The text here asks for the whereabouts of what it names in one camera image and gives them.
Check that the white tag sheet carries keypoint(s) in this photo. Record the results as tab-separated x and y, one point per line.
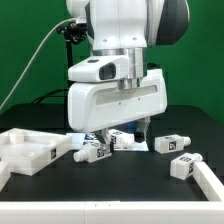
80	139

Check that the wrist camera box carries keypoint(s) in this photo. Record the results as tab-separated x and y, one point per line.
97	69

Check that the white square tabletop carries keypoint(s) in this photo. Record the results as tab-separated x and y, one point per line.
28	151

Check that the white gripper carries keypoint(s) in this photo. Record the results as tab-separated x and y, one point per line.
94	107

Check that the black camera stand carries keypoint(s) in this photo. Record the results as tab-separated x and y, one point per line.
74	33

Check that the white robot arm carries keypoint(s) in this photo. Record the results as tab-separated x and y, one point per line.
128	27

